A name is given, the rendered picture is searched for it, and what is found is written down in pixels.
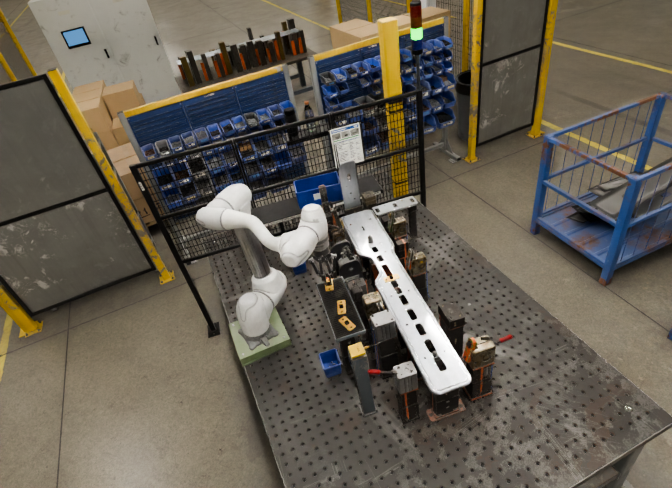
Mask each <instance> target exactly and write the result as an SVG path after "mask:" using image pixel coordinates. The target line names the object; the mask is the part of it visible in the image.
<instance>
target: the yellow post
mask: <svg viewBox="0 0 672 488"><path fill-rule="evenodd" d="M377 22H378V33H379V45H380V56H381V67H382V78H383V89H384V98H388V97H392V96H396V95H400V94H402V86H401V79H400V51H399V35H398V20H397V19H396V18H394V17H387V18H383V19H379V20H378V21H377ZM396 103H397V105H399V100H396V101H393V106H395V107H393V108H392V102H389V104H388V103H385V104H386V108H387V109H386V115H389V108H388V107H391V108H390V116H387V123H388V124H387V126H388V130H389V131H388V137H390V136H391V131H392V136H393V137H392V140H391V137H390V138H389V144H390V143H393V151H395V150H394V149H396V150H398V149H397V148H399V144H400V149H402V148H401V147H402V141H401V140H402V137H403V140H404V141H403V147H404V146H405V130H404V127H402V133H404V134H401V123H402V126H404V119H403V118H404V114H403V112H402V111H403V105H399V106H397V114H394V121H395V122H392V121H393V115H391V114H393V111H394V113H396ZM400 108H401V119H403V120H400V113H398V112H400ZM397 116H398V120H399V121H398V127H400V128H397V121H396V120H397ZM390 119H391V122H392V123H391V128H390V123H389V122H390ZM394 124H395V128H396V129H395V134H394V129H393V128H394ZM390 129H393V130H390ZM398 130H399V134H401V135H399V140H398ZM394 135H397V136H394ZM395 137H396V142H397V143H396V146H395V143H394V142H395ZM398 141H401V142H398ZM404 148H406V147H404ZM389 149H390V150H392V144H390V145H389ZM400 154H403V153H400ZM400 154H397V155H399V156H397V159H396V155H394V156H395V157H394V164H391V170H392V171H391V172H392V176H393V177H392V182H394V183H393V188H394V189H393V194H394V198H395V197H396V194H395V193H396V191H397V193H398V194H397V197H398V196H399V189H400V192H401V193H400V196H402V185H405V182H406V184H408V179H405V178H408V177H407V173H405V177H404V174H402V179H404V180H402V181H399V184H398V176H399V180H401V172H402V173H404V167H403V166H406V167H405V172H407V161H406V160H405V159H406V154H404V160H405V161H404V163H403V161H402V160H403V155H400ZM400 158H401V167H403V168H400V162H398V161H400ZM395 162H397V163H398V168H399V169H398V172H397V169H396V168H397V163H395ZM394 167H395V169H396V170H395V175H397V176H394V170H393V169H394ZM398 174H400V175H398ZM395 179H396V181H397V182H396V187H398V188H395ZM399 186H401V187H399Z"/></svg>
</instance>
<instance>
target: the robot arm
mask: <svg viewBox="0 0 672 488"><path fill-rule="evenodd" d="M251 198H252V194H251V191H250V189H249V188H248V187H247V186H246V185H244V184H233V185H230V186H228V187H227V188H225V189H224V190H223V191H221V192H220V193H219V194H218V195H217V196H216V198H215V199H214V200H213V201H212V202H210V203H209V204H208V205H207V206H206V207H203V208H201V209H200V210H198V212H197V214H196V221H197V222H198V223H199V224H200V225H201V226H203V227H205V228H207V229H211V230H231V229H234V231H235V233H236V235H237V238H238V240H239V242H240V245H241V247H242V249H243V252H244V254H245V256H246V259H247V261H248V263H249V266H250V268H251V270H252V272H253V276H252V279H251V281H252V290H253V292H249V293H246V294H244V295H242V296H241V297H240V298H239V300H238V302H237V306H236V313H237V318H238V321H239V324H240V326H241V328H240V329H239V330H238V333H239V334H240V335H242V337H243V338H244V340H245V341H246V343H247V344H248V346H249V349H250V350H254V349H255V348H256V347H258V346H259V345H261V344H264V345H265V346H266V347H268V346H269V345H270V343H269V341H268V340H270V339H271V338H273V337H276V336H278V335H279V333H278V331H277V330H275V329H274V328H273V326H272V325H271V324H270V322H269V319H270V316H271V313H272V310H273V309H274V307H275V306H276V305H277V304H278V302H279V301H280V300H281V298H282V296H283V295H284V293H285V291H286V288H287V279H286V276H285V275H284V274H283V273H282V272H281V271H279V270H275V269H274V268H272V267H270V266H269V264H268V261H267V259H266V256H265V254H264V251H263V249H262V246H261V244H260V241H261V243H262V244H263V245H264V246H266V247H267V248H269V249H271V250H273V251H276V252H279V253H280V257H281V260H282V262H283V263H284V264H285V265H286V266H289V267H297V266H300V265H301V264H303V263H304V262H305V261H306V260H307V259H308V257H309V256H310V255H311V253H312V252H313V257H312V258H309V263H310V264H311V265H312V266H313V268H314V270H315V272H316V274H317V275H321V278H322V280H324V281H325V286H327V280H326V275H325V271H324V272H323V267H322V263H323V262H325V263H326V265H327V268H328V277H329V281H330V285H332V280H331V279H332V278H333V274H332V273H335V267H336V259H337V254H336V253H334V254H332V253H331V252H330V250H329V238H328V225H327V220H326V216H325V214H324V211H323V209H322V208H321V206H320V205H317V204H308V205H306V206H304V207H303V209H302V212H301V220H300V223H299V226H298V228H297V230H293V231H291V232H288V233H284V234H282V236H281V237H274V236H272V235H271V233H270V232H269V231H268V230H267V228H266V227H265V226H264V224H263V223H262V222H261V221H260V220H259V219H258V218H257V217H255V216H253V215H251V202H250V201H251ZM259 240H260V241H259ZM330 257H332V259H333V266H332V269H331V267H330V264H329V261H328V260H329V259H330ZM314 260H316V261H317V262H319V266H320V271H319V270H318V268H317V266H316V264H315V262H314Z"/></svg>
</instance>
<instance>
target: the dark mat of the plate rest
mask: <svg viewBox="0 0 672 488"><path fill-rule="evenodd" d="M317 287H318V289H319V292H320V295H321V298H322V301H323V303H324V306H325V309H326V312H327V314H328V317H329V320H330V323H331V326H332V329H333V331H334V334H335V337H336V339H338V338H341V337H344V336H347V335H350V334H353V333H356V332H359V331H362V330H364V328H363V325H362V323H361V321H360V319H359V316H358V314H357V312H356V309H355V307H354V305H353V302H352V300H351V298H350V295H349V293H348V291H347V289H346V286H345V284H344V282H343V279H342V278H340V279H336V280H333V289H334V290H333V291H327V292H326V291H325V283H324V284H320V285H317ZM339 300H345V305H346V313H345V314H338V310H337V301H339ZM344 316H346V317H347V318H348V319H349V320H350V321H351V322H352V323H353V324H354V325H355V326H356V327H355V328H354V329H352V330H351V331H349V330H348V329H346V328H345V327H344V326H343V325H342V324H341V323H340V322H339V319H341V318H342V317H344Z"/></svg>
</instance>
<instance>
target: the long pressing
mask: <svg viewBox="0 0 672 488"><path fill-rule="evenodd" d="M341 218H342V220H343V224H344V229H345V231H346V233H347V235H348V237H349V239H350V241H351V243H352V245H353V247H354V249H355V251H356V253H357V255H358V256H360V257H363V258H367V259H371V260H372V261H373V263H374V265H375V267H376V268H377V270H378V272H379V275H378V276H377V278H376V280H375V286H376V288H377V289H378V291H379V293H380V295H381V297H382V299H383V301H384V303H385V305H386V307H387V309H388V310H390V312H391V314H392V316H393V318H394V319H395V324H396V326H397V328H398V330H399V332H400V334H401V336H402V338H403V340H404V342H405V344H406V346H407V348H408V350H409V352H410V354H411V356H412V357H413V359H414V361H415V363H416V365H417V367H418V369H419V371H420V373H421V375H422V377H423V379H424V381H425V383H426V385H427V387H428V389H429V390H430V392H431V393H433V394H435V395H442V394H445V393H448V392H451V391H454V390H456V389H459V388H462V387H465V386H467V385H469V384H470V383H471V375H470V373H469V372H468V370H467V369H466V367H465V365H464V364H463V362H462V360H461V359H460V357H459V356H458V354H457V352H456V351H455V349H454V348H453V346H452V344H451V343H450V341H449V340H448V338H447V336H446V335H445V333H444V331H443V330H442V328H441V327H440V325H439V323H438V322H437V320H436V319H435V317H434V315H433V314H432V312H431V311H430V309H429V307H428V306H427V304H426V302H425V301H424V299H423V298H422V296H421V294H420V293H419V291H418V290H417V288H416V286H415V285H414V283H413V281H412V280H411V278H410V277H409V275H408V273H407V272H406V270H405V269H404V267H403V265H402V264H401V262H400V261H399V259H398V257H397V256H396V254H395V252H394V249H395V245H394V243H393V241H392V240H391V238H390V237H389V235H388V233H387V232H386V230H385V229H384V227H383V226H382V224H381V222H380V221H379V219H378V218H377V216H376V215H375V213H374V211H373V210H369V209H368V210H364V211H360V212H357V213H353V214H350V215H347V216H343V217H341ZM350 224H351V225H350ZM362 226H363V228H364V229H365V230H363V228H362ZM368 235H372V237H373V243H368ZM380 243H381V244H380ZM373 247H377V249H378V252H373V250H372V248H373ZM385 251H386V252H385ZM377 256H382V258H383V259H384V261H382V262H379V261H378V259H377ZM383 265H387V266H388V268H389V270H390V272H391V273H392V275H394V274H398V275H399V277H400V278H399V279H396V280H395V281H396V282H397V284H398V285H399V287H400V289H401V291H402V293H400V294H397V293H396V291H395V289H394V288H393V286H392V284H391V281H390V282H387V283H385V281H384V279H383V278H384V277H387V275H386V273H385V272H384V270H383V268H382V266H383ZM408 290H409V291H408ZM402 295H404V296H405V298H406V299H407V301H408V303H409V304H408V305H405V306H404V305H403V304H402V302H401V300H400V298H399V296H402ZM391 296H392V297H391ZM409 309H412V310H413V312H414V313H415V315H416V317H417V319H415V320H411V318H410V316H409V314H408V313H407V310H409ZM406 324H408V325H406ZM417 324H421V325H422V327H423V329H424V331H425V332H426V335H423V336H421V335H420V334H419V332H418V330H417V329H416V327H415V325H417ZM426 340H430V341H431V343H432V344H433V346H434V348H435V350H436V351H437V355H438V356H436V357H433V355H432V353H433V352H432V353H430V352H429V350H428V348H427V347H426V345H425V343H424V341H426ZM444 351H446V352H444ZM437 357H440V358H441V360H442V362H443V364H444V365H445V367H446V370H444V371H440V370H439V368H438V366H437V364H436V363H435V361H434V358H437ZM425 358H426V359H425Z"/></svg>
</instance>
